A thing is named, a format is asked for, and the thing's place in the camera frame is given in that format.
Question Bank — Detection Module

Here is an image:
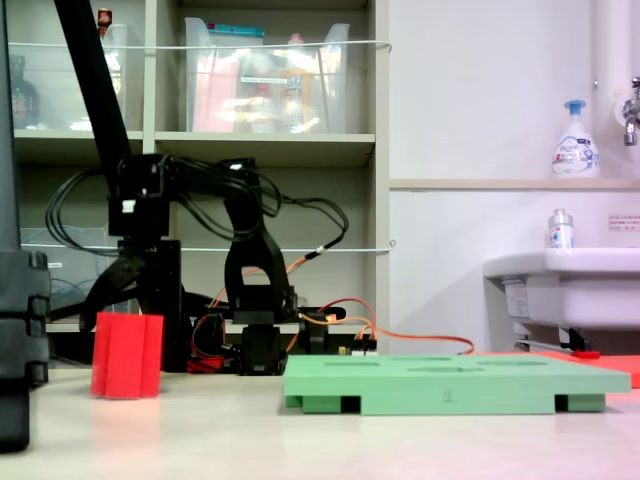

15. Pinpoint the thin orange wire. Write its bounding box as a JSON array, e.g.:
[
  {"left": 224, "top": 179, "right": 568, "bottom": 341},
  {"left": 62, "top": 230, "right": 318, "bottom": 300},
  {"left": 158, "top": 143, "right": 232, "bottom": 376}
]
[{"left": 284, "top": 252, "right": 476, "bottom": 357}]

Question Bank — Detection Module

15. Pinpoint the white cord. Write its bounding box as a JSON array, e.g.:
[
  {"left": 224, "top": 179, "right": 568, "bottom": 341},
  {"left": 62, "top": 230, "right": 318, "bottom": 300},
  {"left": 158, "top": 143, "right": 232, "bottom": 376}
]
[
  {"left": 19, "top": 238, "right": 397, "bottom": 255},
  {"left": 7, "top": 38, "right": 392, "bottom": 54}
]

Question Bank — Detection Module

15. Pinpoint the notched black tripod leg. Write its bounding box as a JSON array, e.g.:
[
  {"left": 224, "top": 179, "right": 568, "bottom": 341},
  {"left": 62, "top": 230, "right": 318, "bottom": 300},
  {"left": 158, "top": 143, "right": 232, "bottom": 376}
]
[{"left": 0, "top": 0, "right": 52, "bottom": 454}]

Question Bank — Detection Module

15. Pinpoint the pink folder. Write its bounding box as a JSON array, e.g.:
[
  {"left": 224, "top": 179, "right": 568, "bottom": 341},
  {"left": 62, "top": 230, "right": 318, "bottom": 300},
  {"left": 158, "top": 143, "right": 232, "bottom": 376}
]
[{"left": 192, "top": 54, "right": 240, "bottom": 133}]

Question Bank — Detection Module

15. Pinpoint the large clear plastic bin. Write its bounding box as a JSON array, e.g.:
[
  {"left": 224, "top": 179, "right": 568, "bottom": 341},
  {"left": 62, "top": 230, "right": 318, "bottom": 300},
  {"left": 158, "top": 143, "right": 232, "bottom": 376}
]
[{"left": 183, "top": 17, "right": 351, "bottom": 135}]

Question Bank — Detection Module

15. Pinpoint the smooth black tripod leg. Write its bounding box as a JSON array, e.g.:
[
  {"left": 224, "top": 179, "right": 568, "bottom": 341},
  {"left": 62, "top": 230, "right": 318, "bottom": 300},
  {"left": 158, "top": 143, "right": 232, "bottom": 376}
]
[{"left": 47, "top": 0, "right": 194, "bottom": 374}]

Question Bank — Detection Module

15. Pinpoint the green shape hole board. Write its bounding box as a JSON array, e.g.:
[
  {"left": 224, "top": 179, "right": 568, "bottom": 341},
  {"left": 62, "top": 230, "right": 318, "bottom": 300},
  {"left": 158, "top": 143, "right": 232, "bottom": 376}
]
[{"left": 282, "top": 353, "right": 632, "bottom": 416}]

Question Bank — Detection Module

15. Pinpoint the orange bottle with pink cap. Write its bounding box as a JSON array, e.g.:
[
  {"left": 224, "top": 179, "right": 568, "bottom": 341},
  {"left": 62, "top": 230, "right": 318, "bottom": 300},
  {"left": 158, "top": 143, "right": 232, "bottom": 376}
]
[{"left": 279, "top": 32, "right": 314, "bottom": 132}]

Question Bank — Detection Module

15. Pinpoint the beige shelf unit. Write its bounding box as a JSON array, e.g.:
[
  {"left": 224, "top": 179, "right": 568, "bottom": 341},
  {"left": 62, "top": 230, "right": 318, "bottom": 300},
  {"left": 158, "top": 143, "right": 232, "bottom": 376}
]
[{"left": 0, "top": 0, "right": 392, "bottom": 371}]

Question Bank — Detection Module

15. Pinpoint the clear slanted file bin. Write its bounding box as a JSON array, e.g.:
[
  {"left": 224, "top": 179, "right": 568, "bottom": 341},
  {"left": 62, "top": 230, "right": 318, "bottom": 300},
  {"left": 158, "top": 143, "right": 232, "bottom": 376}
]
[{"left": 19, "top": 224, "right": 139, "bottom": 325}]

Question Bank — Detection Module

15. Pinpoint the black looped servo cable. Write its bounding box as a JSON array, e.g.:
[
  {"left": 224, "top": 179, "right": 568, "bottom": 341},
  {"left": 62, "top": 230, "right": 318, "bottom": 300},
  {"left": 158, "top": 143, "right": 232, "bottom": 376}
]
[{"left": 44, "top": 167, "right": 121, "bottom": 254}]

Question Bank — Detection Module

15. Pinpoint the red text wall label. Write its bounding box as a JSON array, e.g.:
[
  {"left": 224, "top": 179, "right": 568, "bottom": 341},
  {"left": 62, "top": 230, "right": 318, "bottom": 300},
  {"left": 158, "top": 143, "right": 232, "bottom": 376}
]
[{"left": 607, "top": 213, "right": 640, "bottom": 233}]

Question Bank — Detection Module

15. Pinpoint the circuit board with wires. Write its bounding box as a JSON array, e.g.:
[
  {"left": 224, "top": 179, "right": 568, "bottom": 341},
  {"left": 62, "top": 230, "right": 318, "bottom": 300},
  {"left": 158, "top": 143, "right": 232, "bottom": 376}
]
[{"left": 338, "top": 333, "right": 380, "bottom": 358}]

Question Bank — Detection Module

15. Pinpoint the teal book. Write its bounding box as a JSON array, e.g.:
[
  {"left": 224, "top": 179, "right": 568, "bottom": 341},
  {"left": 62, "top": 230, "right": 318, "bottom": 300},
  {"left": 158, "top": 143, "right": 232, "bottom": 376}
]
[{"left": 206, "top": 22, "right": 266, "bottom": 40}]

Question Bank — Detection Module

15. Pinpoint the small clear sanitizer bottle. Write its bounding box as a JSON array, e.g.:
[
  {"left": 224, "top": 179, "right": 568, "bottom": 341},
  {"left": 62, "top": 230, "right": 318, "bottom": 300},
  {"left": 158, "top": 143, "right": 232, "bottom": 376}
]
[{"left": 544, "top": 208, "right": 575, "bottom": 250}]

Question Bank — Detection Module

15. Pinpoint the red cross columnar block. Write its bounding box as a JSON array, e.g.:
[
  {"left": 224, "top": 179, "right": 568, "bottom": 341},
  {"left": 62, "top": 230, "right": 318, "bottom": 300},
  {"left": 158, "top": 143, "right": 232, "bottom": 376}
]
[{"left": 89, "top": 311, "right": 165, "bottom": 401}]

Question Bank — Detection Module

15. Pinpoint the metal faucet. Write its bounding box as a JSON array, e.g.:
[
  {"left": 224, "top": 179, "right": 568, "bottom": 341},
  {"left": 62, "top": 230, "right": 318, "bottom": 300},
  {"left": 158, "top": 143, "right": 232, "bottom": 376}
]
[{"left": 613, "top": 76, "right": 640, "bottom": 148}]

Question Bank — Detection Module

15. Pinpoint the long black cable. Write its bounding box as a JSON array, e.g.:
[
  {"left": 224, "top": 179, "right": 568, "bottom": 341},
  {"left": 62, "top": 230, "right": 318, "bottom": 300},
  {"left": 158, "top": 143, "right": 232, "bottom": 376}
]
[{"left": 169, "top": 157, "right": 351, "bottom": 259}]

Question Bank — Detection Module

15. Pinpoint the white sink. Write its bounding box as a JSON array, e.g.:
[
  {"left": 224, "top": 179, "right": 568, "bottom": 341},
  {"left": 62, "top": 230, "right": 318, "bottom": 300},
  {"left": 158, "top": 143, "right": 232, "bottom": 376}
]
[{"left": 482, "top": 247, "right": 640, "bottom": 332}]

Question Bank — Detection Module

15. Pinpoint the dark glass bottle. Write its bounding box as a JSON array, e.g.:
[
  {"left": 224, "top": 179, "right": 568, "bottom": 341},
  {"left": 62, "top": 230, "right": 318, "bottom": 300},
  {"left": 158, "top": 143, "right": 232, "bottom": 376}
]
[{"left": 8, "top": 54, "right": 41, "bottom": 131}]

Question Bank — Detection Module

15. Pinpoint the sink mounting bracket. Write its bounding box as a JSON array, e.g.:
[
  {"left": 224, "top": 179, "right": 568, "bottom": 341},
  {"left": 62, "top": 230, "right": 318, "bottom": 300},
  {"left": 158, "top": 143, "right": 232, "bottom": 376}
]
[{"left": 513, "top": 323, "right": 592, "bottom": 354}]

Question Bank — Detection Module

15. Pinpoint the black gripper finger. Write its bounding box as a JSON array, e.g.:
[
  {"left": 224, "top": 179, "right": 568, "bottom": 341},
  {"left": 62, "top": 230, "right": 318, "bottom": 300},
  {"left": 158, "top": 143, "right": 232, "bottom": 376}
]
[
  {"left": 78, "top": 242, "right": 149, "bottom": 334},
  {"left": 157, "top": 238, "right": 182, "bottom": 321}
]

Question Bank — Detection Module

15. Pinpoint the white soap pump bottle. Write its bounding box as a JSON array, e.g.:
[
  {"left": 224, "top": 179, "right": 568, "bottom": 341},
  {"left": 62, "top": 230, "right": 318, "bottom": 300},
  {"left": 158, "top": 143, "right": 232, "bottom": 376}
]
[{"left": 550, "top": 98, "right": 601, "bottom": 180}]

